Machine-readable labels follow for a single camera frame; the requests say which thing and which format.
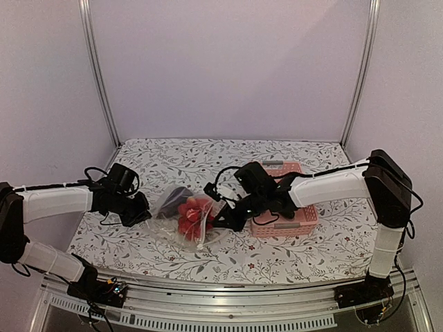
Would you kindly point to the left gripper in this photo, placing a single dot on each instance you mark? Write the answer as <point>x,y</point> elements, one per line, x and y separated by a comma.
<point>142,214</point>

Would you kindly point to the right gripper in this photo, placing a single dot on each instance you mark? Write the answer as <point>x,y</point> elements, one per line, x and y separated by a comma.
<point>231,221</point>

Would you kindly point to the dark purple fake eggplant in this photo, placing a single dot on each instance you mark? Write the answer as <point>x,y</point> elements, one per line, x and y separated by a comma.
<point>170,201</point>

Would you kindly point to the clear zip top bag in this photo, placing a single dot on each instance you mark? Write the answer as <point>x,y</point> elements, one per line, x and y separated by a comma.
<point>167,229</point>

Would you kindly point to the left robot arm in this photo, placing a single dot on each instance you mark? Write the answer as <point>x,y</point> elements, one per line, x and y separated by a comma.
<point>116,192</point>

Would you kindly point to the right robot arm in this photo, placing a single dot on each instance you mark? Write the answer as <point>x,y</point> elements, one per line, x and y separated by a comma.
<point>378,179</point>

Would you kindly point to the floral table mat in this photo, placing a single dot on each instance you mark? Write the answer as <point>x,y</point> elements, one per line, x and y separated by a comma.
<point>339,247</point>

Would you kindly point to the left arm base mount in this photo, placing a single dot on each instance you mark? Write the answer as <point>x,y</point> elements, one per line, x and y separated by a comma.
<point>109,293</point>

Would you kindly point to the aluminium front rail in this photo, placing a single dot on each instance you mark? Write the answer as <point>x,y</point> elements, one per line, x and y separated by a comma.
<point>158,304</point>

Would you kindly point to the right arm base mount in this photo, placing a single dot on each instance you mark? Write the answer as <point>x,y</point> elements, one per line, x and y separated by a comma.
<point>372,298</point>

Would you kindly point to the left aluminium frame post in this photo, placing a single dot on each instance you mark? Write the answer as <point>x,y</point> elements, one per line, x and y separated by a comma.
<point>90,40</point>

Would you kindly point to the aluminium frame post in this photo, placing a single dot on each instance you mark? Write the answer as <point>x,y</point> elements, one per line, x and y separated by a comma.
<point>90,40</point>
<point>368,43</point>

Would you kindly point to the right aluminium frame post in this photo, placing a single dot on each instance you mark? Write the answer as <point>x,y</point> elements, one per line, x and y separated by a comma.
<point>368,43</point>

